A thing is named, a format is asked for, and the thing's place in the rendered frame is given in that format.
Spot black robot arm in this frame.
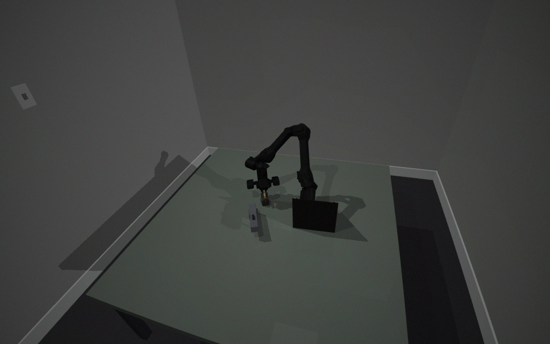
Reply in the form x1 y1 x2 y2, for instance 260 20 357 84
245 123 318 200

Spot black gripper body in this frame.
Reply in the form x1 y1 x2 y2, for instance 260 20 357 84
247 173 280 189

